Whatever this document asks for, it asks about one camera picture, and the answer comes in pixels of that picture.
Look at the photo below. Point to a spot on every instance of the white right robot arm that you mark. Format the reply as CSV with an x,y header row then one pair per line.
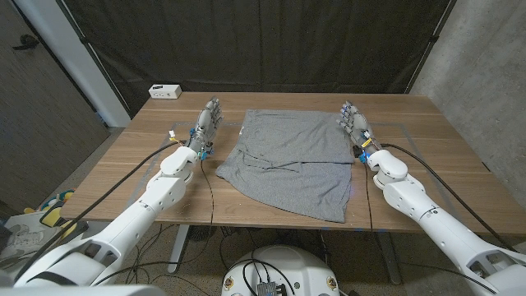
x,y
444,230

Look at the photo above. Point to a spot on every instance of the yellow and black object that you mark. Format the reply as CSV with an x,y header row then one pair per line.
x,y
53,218

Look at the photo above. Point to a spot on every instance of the grey sneaker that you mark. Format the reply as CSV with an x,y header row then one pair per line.
x,y
24,246

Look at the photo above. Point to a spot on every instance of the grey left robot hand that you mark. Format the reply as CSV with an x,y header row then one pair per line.
x,y
204,127

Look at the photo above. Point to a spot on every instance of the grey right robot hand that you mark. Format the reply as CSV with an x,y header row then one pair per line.
x,y
359,129

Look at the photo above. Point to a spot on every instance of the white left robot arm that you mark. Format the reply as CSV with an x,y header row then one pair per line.
x,y
123,226

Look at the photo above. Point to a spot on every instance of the black backdrop stand pole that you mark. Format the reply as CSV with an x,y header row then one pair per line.
x,y
88,47
431,39

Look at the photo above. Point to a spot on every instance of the grey table leg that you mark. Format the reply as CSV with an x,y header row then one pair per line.
x,y
389,259
178,246

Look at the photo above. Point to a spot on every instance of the colourful plush toy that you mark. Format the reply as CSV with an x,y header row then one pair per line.
x,y
57,199

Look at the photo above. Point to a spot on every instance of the white power strip box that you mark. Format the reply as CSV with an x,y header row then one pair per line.
x,y
165,91

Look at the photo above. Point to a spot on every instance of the grey fabric shorts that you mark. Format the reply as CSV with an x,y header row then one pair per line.
x,y
287,156

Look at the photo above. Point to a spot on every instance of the white robot torso shell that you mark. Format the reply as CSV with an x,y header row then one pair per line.
x,y
82,291

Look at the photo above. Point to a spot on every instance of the black backdrop curtain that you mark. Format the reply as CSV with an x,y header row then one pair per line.
x,y
263,41

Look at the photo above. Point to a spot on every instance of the white door frame pillar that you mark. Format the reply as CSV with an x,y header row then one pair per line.
x,y
82,66

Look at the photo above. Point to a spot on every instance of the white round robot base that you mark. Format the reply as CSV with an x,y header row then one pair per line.
x,y
304,267

